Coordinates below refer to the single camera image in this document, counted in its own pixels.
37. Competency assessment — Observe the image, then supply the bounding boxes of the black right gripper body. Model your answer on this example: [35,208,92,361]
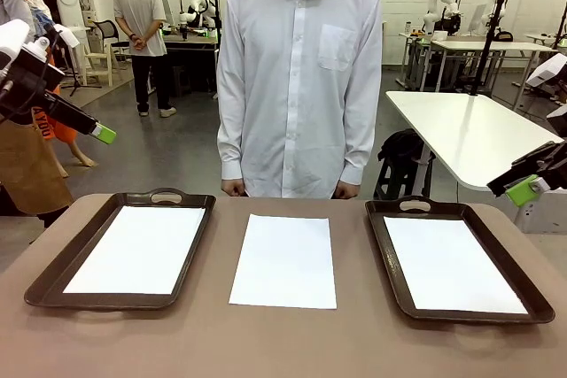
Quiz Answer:
[542,141,567,182]

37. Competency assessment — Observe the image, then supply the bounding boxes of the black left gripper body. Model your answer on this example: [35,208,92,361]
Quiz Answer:
[0,49,66,125]

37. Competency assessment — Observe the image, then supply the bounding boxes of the white A4 paper sheet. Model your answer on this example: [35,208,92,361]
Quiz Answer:
[62,204,207,296]
[383,215,530,315]

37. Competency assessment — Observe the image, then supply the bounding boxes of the white A4 paper stack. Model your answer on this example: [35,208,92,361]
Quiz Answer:
[228,212,338,311]

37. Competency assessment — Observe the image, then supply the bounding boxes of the person's left forearm white sleeve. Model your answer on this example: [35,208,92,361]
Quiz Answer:
[338,98,377,185]

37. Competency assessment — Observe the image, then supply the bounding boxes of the person's right forearm white sleeve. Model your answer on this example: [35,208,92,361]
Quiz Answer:
[215,98,249,181]

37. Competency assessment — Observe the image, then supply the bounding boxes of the person's right hand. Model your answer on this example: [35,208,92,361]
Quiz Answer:
[222,178,247,197]

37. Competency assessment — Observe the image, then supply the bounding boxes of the person's left hand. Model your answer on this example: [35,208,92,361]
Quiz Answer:
[334,181,359,200]

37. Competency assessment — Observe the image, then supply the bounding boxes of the black floor tripod stand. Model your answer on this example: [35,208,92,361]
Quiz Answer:
[59,48,103,98]

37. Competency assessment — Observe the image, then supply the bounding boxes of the white wooden chair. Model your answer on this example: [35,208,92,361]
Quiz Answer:
[82,39,125,87]

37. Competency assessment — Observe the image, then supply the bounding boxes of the large white table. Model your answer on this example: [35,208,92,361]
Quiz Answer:
[384,90,567,234]

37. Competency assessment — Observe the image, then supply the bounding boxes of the black office chair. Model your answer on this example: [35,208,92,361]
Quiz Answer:
[91,19,129,60]

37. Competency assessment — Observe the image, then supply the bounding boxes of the brown plastic serving tray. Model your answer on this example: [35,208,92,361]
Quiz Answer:
[364,195,556,325]
[24,187,217,312]

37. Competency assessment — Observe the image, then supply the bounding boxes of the person in grey t-shirt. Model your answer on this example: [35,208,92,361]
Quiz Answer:
[113,0,177,118]

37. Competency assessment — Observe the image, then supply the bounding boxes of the long white background table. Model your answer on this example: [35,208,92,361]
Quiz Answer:
[431,39,558,98]

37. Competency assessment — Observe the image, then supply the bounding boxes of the black tall tripod pole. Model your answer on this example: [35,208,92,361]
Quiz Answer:
[468,0,510,96]

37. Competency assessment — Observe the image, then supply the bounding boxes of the background work desk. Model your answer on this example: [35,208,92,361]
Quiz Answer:
[161,30,221,96]

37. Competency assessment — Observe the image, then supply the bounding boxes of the black stool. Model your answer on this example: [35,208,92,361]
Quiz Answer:
[375,157,434,202]

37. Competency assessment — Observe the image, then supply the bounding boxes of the black backpack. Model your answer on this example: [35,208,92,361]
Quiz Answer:
[377,128,429,166]

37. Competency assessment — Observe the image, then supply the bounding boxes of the white flat panel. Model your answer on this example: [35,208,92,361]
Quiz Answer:
[469,4,488,34]

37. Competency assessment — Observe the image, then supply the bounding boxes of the black vertical pole stand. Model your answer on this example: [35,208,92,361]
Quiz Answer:
[211,0,222,100]

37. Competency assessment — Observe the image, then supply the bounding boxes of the person in white shirt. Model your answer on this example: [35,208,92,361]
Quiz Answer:
[215,0,384,200]

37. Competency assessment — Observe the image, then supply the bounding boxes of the black wrist camera white tag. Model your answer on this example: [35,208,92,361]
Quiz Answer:
[525,52,567,100]
[42,23,82,50]

